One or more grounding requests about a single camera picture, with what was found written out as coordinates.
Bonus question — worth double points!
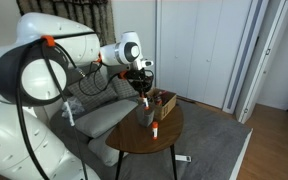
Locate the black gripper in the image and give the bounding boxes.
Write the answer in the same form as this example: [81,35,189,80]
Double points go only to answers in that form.
[125,69,154,102]

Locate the white glue stick orange cap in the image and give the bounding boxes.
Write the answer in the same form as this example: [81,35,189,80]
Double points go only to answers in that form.
[151,121,159,141]
[142,96,151,111]

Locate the grey pen holder cup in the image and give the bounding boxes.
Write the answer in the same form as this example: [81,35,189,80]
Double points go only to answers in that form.
[136,103,156,128]

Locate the red item in box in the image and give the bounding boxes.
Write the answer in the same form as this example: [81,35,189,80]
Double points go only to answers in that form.
[154,95,164,107]

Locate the grey checkered throw pillow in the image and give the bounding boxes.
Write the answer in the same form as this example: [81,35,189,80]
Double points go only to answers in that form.
[67,71,119,112]
[110,74,140,100]

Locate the brown wooden storage box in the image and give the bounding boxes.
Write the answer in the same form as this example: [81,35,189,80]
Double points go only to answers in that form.
[137,87,178,122]

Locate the dark wooden side table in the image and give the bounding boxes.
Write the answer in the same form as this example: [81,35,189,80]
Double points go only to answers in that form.
[104,102,185,180]

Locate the long light grey pillow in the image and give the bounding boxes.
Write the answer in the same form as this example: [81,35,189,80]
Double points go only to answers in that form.
[72,99,139,139]

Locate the light grey seat cushion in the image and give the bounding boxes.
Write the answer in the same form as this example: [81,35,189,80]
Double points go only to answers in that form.
[87,128,129,168]

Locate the white wardrobe doors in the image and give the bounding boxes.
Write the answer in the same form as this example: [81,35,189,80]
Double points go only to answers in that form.
[155,0,254,110]

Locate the crumpled pale grey cloth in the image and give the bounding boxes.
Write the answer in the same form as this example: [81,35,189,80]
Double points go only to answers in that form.
[61,96,86,120]

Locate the white remote control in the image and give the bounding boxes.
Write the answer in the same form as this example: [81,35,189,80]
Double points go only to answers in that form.
[174,154,192,164]

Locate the grey floor rug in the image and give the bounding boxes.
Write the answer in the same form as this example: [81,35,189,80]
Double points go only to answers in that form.
[117,96,254,180]

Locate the dark grey sofa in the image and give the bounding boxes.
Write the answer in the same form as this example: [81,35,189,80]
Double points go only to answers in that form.
[48,64,152,180]

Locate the dark striped wall tapestry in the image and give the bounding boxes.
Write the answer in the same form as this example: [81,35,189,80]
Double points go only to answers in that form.
[16,0,118,48]

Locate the white sliding door frame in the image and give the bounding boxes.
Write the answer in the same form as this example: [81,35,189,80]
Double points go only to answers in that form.
[221,0,288,125]

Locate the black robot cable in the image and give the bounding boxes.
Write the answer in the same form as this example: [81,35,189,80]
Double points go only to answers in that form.
[14,31,156,180]

